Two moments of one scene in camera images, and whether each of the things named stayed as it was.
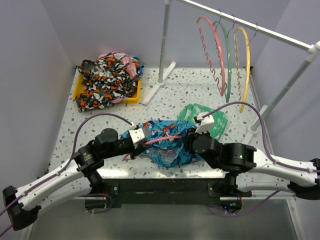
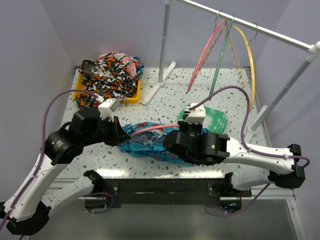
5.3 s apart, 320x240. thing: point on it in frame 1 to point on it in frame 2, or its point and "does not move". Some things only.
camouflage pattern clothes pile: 111,78 does not move
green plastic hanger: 228,87 to 221,55
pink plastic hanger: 178,137 to 153,128
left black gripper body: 133,149 to 108,131
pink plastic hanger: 207,55 to 217,29
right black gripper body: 191,133 to 193,129
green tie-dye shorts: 190,111 does not move
